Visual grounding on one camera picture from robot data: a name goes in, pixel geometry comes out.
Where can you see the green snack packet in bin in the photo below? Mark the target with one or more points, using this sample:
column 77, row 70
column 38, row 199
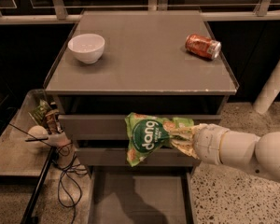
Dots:
column 38, row 114

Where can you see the orange soda can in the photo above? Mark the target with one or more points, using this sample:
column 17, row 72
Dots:
column 203, row 46

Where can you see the white ceramic bowl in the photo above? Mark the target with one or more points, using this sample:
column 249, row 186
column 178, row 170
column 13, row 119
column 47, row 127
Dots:
column 87, row 48

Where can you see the green rice chip bag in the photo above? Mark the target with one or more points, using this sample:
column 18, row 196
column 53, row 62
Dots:
column 149, row 133

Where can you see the brown snack packet in bin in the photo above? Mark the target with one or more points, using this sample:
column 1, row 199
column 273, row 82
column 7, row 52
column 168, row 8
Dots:
column 52, row 121

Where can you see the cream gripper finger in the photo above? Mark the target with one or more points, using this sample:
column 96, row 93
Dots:
column 185, row 147
column 185, row 132

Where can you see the clear plastic bin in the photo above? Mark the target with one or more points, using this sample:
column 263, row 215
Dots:
column 18, row 157

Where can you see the grey drawer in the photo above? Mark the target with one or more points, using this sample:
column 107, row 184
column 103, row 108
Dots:
column 141, row 197
column 117, row 157
column 94, row 127

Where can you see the grey middle drawer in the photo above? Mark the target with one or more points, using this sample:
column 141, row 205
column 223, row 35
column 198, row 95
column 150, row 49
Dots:
column 117, row 157

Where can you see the grey top drawer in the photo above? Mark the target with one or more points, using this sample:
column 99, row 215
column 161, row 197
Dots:
column 94, row 127

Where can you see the grey bottom drawer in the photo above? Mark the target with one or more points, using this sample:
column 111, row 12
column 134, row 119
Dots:
column 141, row 197

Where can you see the white round ball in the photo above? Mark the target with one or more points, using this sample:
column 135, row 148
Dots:
column 37, row 133

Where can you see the grey drawer cabinet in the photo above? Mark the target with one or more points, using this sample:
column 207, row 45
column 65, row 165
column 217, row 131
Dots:
column 145, row 69

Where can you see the metal window railing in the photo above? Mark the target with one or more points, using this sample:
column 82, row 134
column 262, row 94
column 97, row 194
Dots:
column 69, row 11

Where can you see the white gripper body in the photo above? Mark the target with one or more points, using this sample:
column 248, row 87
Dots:
column 209, row 144

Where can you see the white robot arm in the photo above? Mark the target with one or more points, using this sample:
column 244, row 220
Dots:
column 259, row 156

